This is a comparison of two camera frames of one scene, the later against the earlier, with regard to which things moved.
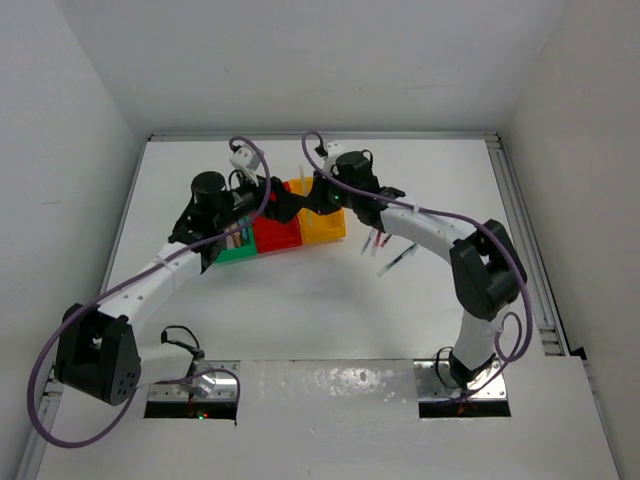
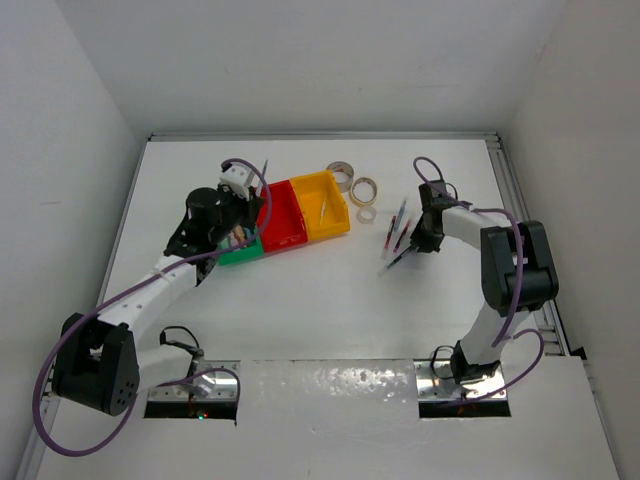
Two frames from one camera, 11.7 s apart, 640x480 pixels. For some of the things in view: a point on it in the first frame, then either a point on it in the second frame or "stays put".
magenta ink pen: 382,245 to 401,238
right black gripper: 318,199 to 419,241
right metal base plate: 429,388 stays put
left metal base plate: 210,386 stays put
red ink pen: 373,242 to 390,231
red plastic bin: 272,235 stays put
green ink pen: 400,256 stays put
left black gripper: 279,209 to 249,207
